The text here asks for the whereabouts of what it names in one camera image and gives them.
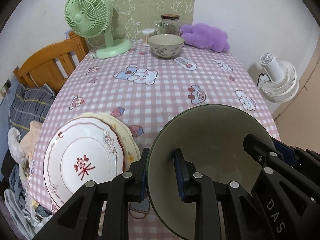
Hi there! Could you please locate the green ceramic bowl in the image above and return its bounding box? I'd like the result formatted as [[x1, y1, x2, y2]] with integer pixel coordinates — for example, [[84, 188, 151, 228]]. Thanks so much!
[[147, 104, 274, 239]]

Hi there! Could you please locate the white plate red pattern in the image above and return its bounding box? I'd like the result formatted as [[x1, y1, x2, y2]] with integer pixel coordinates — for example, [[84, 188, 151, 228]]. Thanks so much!
[[43, 117, 125, 209]]

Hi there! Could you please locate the floral patterned ceramic bowl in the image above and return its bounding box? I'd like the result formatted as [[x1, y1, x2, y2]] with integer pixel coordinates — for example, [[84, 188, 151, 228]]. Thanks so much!
[[148, 34, 184, 59]]

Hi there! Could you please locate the blue clothes pile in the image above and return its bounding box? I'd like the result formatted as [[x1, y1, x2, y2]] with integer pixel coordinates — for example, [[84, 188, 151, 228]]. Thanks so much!
[[4, 165, 53, 239]]

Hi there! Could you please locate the white standing fan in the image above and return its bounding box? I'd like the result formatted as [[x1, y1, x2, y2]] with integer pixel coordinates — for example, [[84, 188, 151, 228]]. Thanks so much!
[[257, 53, 299, 104]]

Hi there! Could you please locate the cream floral plate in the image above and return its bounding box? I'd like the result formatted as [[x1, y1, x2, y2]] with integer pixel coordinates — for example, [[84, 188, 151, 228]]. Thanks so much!
[[80, 112, 140, 171]]

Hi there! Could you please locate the peach cloth bundle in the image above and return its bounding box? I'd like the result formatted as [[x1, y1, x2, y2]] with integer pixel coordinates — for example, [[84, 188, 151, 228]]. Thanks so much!
[[20, 120, 42, 161]]

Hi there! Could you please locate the white plastic bag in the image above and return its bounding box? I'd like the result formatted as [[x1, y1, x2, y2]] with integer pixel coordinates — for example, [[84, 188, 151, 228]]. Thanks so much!
[[8, 127, 26, 164]]

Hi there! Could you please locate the pink checkered tablecloth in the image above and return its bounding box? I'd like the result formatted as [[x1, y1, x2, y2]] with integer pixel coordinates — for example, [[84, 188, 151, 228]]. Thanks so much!
[[28, 42, 279, 208]]

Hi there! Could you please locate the purple plush toy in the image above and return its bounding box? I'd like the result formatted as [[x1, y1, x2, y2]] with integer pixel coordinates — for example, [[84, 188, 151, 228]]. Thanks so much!
[[180, 23, 230, 53]]

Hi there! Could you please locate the glass jar dark lid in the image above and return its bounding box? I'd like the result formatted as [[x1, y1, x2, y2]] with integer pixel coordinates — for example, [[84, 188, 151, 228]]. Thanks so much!
[[154, 14, 180, 36]]

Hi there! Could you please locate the cotton swab container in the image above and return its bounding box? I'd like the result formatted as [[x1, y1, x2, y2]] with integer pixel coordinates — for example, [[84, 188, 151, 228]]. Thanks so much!
[[142, 28, 155, 47]]

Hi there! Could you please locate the green desk fan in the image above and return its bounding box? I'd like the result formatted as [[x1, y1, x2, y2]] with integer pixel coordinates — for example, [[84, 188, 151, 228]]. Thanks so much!
[[65, 0, 132, 59]]

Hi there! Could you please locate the wall socket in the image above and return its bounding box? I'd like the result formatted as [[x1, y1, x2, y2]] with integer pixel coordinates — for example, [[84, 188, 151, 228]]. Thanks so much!
[[1, 80, 11, 97]]

